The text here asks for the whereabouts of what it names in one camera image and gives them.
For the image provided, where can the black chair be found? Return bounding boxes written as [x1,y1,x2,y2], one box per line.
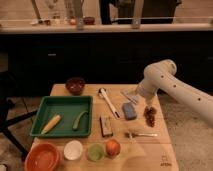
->
[0,71,36,161]

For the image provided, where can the yellow corn cob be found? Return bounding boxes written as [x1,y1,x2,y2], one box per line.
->
[41,115,61,134]

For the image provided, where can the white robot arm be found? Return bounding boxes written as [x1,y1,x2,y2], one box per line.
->
[136,59,213,127]

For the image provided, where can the dark red bowl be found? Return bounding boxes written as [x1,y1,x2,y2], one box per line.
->
[65,77,85,95]

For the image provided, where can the grey towel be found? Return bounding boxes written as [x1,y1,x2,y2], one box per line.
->
[121,89,139,104]

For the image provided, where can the blue sponge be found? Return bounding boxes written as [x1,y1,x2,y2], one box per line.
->
[122,102,137,120]

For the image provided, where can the red bowl on counter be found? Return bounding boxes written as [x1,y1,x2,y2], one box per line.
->
[83,17,95,25]

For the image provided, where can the silver fork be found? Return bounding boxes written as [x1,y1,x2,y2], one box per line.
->
[124,132,158,139]

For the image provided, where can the green plastic tray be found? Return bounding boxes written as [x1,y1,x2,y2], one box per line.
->
[30,96,93,138]

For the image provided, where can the green plastic cup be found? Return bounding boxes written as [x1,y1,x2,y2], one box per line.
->
[87,144,104,162]

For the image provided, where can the white plastic cup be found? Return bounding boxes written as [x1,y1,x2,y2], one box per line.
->
[64,140,83,161]

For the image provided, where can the orange plastic bowl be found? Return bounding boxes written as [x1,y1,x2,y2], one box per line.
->
[24,142,60,171]

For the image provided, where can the dark red grape bunch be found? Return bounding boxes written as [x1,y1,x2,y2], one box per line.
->
[144,107,157,127]

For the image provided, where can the wooden block brush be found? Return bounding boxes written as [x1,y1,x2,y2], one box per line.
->
[100,116,113,137]

